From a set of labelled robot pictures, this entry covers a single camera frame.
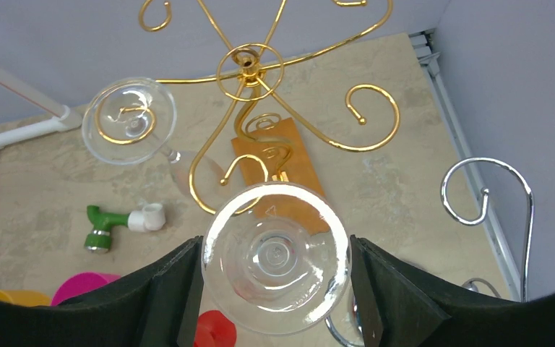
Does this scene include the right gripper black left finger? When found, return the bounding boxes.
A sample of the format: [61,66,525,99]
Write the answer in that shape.
[0,236,204,346]

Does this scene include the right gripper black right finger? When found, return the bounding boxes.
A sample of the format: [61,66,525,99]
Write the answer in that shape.
[350,236,555,346]

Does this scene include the red wine glass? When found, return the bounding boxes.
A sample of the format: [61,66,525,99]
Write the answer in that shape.
[194,310,237,347]

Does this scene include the pink wine glass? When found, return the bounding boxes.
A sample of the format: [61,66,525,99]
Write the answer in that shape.
[51,272,121,307]

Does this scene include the clear wine glass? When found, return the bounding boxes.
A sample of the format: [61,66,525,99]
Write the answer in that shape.
[81,77,233,200]
[200,181,352,336]

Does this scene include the yellow wine glass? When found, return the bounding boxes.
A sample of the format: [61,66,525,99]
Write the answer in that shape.
[0,290,51,307]

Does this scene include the green faucet with white elbow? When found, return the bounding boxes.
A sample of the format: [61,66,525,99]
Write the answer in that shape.
[84,203,166,253]

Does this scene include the wooden rack base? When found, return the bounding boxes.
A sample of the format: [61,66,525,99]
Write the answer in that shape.
[231,113,330,236]

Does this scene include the chrome wire glass rack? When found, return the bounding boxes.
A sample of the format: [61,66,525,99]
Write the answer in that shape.
[324,157,535,347]

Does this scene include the gold wire glass rack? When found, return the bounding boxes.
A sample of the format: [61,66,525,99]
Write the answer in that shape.
[161,1,401,215]

